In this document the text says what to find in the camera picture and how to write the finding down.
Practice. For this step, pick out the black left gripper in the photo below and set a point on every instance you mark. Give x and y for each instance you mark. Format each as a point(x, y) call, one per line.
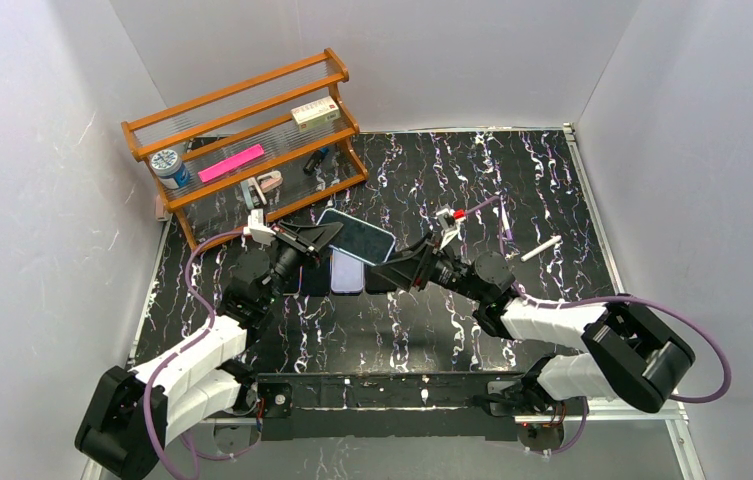
point(300, 244)

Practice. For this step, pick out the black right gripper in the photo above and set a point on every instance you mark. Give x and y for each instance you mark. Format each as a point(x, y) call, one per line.
point(421, 261)

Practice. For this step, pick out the light blue phone case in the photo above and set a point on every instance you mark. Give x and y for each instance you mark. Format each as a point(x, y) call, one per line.
point(389, 255)

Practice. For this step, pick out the lavender phone case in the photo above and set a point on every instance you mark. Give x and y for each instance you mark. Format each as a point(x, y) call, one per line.
point(347, 276)

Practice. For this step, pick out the black phone case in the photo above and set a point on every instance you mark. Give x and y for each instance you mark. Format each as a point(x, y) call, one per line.
point(375, 284)

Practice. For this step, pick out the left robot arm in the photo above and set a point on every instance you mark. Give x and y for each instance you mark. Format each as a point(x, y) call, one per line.
point(135, 413)

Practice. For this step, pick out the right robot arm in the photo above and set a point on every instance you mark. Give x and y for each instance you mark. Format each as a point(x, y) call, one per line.
point(621, 348)

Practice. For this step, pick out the dark marker pen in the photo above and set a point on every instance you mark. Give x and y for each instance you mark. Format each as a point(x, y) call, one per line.
point(314, 160)

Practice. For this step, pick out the pink teal stapler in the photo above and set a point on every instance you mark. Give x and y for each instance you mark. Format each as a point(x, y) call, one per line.
point(259, 191)

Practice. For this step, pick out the white pen with purple tip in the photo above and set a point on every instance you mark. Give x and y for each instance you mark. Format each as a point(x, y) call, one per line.
point(504, 221)

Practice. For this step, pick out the orange wooden shelf rack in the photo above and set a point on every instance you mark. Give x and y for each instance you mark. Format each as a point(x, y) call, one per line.
point(217, 125)

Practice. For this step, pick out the pink flat bar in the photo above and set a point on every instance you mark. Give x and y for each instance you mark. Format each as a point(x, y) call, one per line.
point(231, 163)

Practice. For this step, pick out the white small box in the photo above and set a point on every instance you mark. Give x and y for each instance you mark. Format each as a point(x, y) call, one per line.
point(315, 113)

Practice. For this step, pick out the white marker pen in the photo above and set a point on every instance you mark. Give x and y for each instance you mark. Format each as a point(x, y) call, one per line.
point(549, 243)

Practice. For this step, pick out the blue white jar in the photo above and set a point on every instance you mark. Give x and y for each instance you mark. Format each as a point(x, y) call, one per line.
point(168, 167)

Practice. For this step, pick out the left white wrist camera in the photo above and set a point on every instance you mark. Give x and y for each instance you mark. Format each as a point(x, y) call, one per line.
point(257, 229)

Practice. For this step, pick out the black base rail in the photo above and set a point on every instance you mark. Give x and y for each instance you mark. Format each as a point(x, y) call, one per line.
point(382, 405)

